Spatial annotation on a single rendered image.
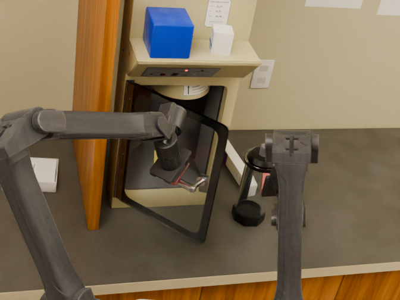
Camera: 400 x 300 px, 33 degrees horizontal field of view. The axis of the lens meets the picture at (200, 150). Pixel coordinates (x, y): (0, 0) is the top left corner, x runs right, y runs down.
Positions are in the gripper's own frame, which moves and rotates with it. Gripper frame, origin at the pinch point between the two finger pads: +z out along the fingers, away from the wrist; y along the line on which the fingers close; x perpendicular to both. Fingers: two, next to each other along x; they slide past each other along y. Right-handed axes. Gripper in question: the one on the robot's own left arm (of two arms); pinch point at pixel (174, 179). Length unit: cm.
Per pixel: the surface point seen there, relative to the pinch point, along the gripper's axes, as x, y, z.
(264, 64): -12, -69, 33
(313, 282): 38, -10, 44
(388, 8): 17, -106, 25
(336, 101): 11, -83, 57
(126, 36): -24.4, -19.7, -23.2
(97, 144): -20.5, 3.9, -6.8
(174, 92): -13.4, -21.3, -4.5
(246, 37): 0.1, -38.4, -17.1
